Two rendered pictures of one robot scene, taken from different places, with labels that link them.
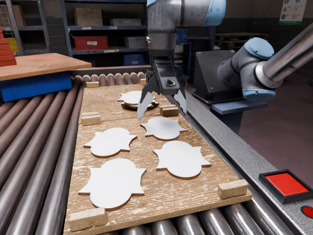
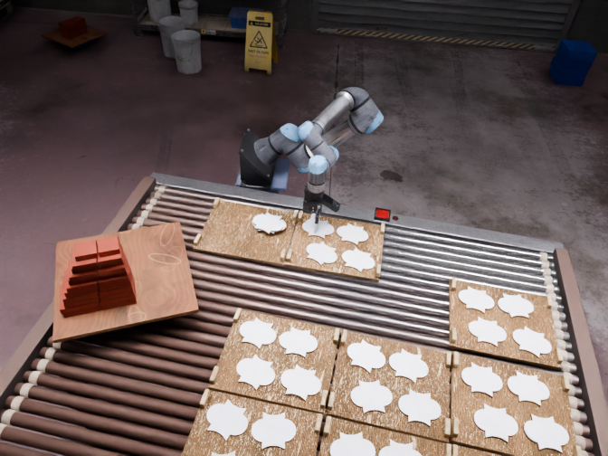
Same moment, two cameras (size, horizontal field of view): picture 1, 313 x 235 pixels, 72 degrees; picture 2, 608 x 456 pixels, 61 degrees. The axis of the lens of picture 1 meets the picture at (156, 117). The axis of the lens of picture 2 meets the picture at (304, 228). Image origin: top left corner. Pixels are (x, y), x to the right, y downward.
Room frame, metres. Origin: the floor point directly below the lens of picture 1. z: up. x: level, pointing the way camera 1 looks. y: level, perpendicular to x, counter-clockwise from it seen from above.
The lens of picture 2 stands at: (-0.01, 1.64, 2.56)
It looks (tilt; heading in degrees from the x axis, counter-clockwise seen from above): 43 degrees down; 292
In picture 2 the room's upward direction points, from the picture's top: 4 degrees clockwise
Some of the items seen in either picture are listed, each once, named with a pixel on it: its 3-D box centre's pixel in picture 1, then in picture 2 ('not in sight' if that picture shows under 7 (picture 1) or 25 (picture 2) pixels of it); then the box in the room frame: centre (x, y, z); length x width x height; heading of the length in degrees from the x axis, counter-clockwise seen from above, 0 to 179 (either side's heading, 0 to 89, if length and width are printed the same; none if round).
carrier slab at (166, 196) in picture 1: (144, 153); (337, 245); (0.48, 0.03, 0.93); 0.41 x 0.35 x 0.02; 15
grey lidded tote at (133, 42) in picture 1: (135, 41); not in sight; (5.16, 0.47, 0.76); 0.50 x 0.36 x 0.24; 117
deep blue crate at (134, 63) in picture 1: (133, 61); not in sight; (5.18, 0.55, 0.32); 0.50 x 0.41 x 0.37; 107
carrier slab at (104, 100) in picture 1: (124, 100); (248, 231); (0.88, 0.14, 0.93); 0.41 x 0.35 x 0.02; 14
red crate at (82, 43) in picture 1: (91, 42); not in sight; (4.84, 1.39, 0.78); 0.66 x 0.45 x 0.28; 111
